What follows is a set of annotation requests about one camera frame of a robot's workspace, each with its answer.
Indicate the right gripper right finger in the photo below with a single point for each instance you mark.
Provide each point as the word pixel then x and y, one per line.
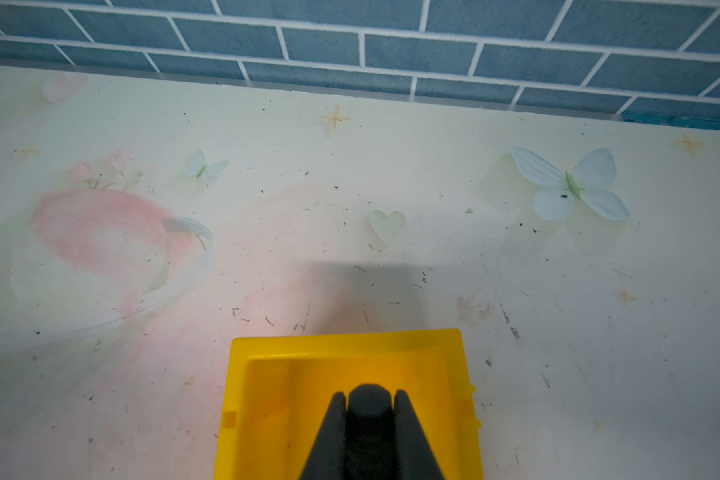
pixel 414 456

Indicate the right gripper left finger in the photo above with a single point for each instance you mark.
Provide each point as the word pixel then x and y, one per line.
pixel 326 460

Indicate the black handled screwdriver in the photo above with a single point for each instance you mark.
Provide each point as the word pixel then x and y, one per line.
pixel 370 451

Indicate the yellow plastic bin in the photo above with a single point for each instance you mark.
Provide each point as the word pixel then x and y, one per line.
pixel 278 390

